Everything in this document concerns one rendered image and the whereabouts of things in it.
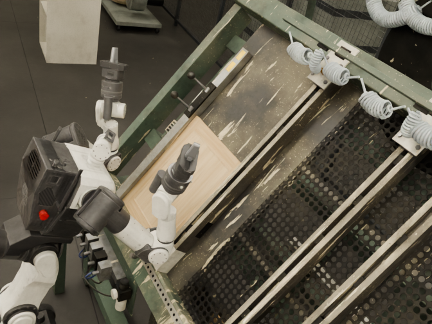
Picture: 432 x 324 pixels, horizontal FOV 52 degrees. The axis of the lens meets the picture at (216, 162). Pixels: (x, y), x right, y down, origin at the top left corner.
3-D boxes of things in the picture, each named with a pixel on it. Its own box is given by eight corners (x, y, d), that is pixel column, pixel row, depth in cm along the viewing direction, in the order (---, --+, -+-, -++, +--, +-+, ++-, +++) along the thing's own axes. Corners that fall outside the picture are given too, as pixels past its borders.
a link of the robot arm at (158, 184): (179, 195, 143) (168, 214, 151) (195, 178, 151) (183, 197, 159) (152, 173, 144) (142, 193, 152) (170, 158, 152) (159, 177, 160)
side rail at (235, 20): (112, 169, 245) (97, 162, 237) (246, 15, 229) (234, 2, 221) (116, 175, 241) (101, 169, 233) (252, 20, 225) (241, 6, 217)
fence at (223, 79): (121, 194, 224) (115, 191, 221) (247, 51, 211) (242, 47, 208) (124, 200, 221) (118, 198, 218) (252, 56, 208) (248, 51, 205)
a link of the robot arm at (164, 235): (178, 224, 155) (175, 260, 167) (175, 204, 164) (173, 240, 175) (148, 225, 153) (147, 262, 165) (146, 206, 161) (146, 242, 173)
